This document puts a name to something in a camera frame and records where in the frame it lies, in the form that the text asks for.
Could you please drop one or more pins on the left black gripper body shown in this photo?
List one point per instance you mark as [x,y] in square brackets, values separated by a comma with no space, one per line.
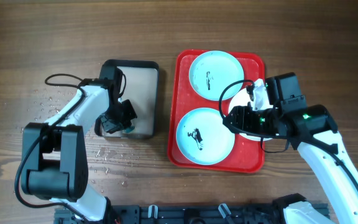
[116,118]

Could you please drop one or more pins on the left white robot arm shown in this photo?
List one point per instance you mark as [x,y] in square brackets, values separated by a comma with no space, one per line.
[54,167]

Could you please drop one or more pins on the white plate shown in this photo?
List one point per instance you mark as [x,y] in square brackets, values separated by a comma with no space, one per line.
[242,98]

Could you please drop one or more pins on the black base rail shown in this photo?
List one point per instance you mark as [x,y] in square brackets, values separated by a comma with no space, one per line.
[245,214]

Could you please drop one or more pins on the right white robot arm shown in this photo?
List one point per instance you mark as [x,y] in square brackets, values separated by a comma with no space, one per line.
[312,132]

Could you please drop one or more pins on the light blue plate bottom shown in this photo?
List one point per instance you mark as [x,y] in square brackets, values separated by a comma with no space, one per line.
[202,138]

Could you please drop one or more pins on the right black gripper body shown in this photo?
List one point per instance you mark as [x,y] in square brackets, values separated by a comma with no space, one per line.
[257,122]

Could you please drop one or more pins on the green yellow sponge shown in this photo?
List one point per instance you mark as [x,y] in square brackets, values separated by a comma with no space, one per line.
[128,130]

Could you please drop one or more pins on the black water tray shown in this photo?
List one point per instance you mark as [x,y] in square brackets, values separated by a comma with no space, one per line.
[140,86]

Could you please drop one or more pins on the light blue plate top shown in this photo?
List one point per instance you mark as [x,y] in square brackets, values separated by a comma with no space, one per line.
[211,72]

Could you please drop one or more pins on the light blue plate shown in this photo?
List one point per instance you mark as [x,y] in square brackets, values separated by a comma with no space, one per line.
[202,138]
[211,72]

